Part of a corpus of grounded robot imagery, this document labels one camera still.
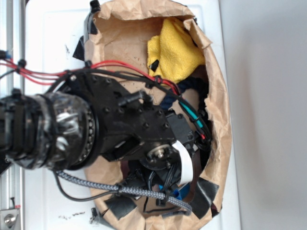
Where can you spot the yellow microfiber cloth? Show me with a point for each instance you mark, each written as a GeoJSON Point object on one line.
{"type": "Point", "coordinates": [172, 54]}

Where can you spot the blue ball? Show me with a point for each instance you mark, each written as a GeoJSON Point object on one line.
{"type": "Point", "coordinates": [182, 191]}

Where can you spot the white plastic tray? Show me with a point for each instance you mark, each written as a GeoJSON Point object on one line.
{"type": "Point", "coordinates": [53, 29]}

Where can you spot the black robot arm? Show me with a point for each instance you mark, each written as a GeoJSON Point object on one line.
{"type": "Point", "coordinates": [85, 116]}

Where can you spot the brown paper bag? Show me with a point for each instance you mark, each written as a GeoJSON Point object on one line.
{"type": "Point", "coordinates": [124, 28]}

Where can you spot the black mounting plate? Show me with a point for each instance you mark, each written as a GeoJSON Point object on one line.
{"type": "Point", "coordinates": [4, 163]}

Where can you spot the aluminium frame rail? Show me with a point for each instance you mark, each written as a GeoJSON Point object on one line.
{"type": "Point", "coordinates": [12, 33]}

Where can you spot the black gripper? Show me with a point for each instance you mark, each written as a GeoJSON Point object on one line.
{"type": "Point", "coordinates": [172, 163]}

